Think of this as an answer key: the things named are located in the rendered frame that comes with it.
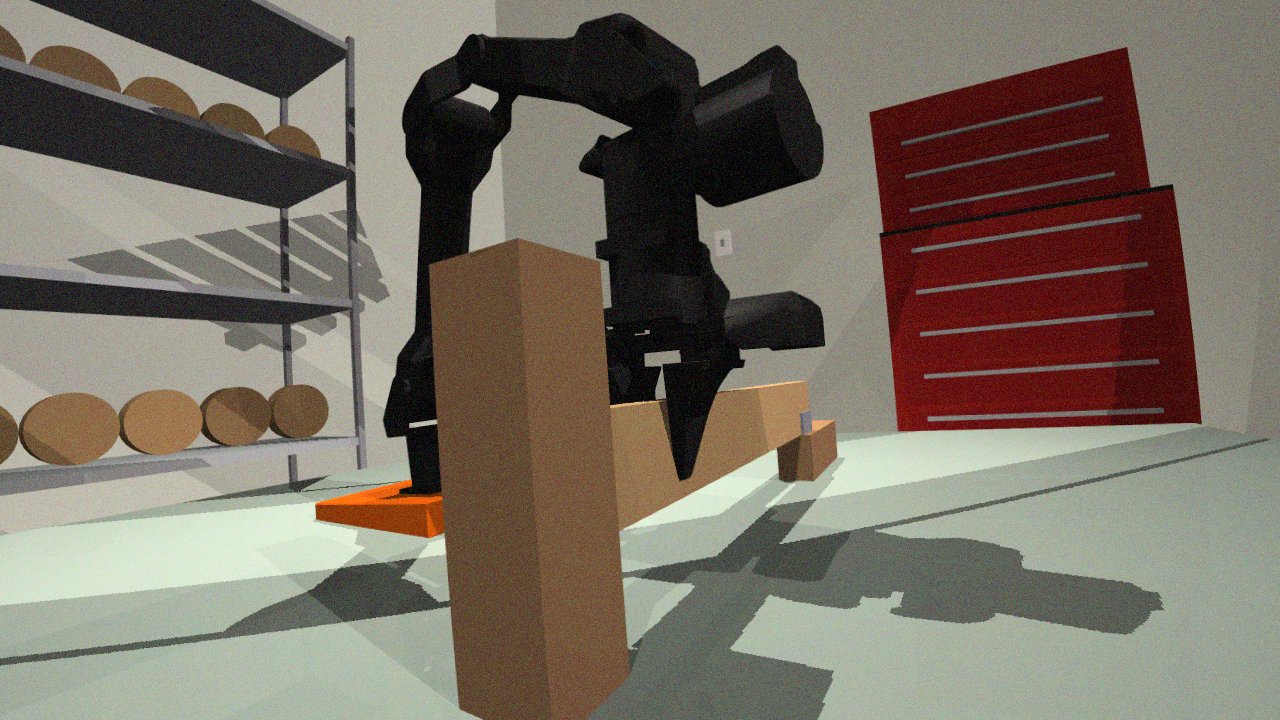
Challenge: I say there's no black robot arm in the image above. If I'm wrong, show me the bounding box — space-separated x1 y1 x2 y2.
383 13 824 495

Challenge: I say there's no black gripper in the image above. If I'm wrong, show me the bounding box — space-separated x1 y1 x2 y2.
595 211 826 479

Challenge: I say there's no long wooden rail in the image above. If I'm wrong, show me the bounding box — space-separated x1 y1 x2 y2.
611 380 809 530

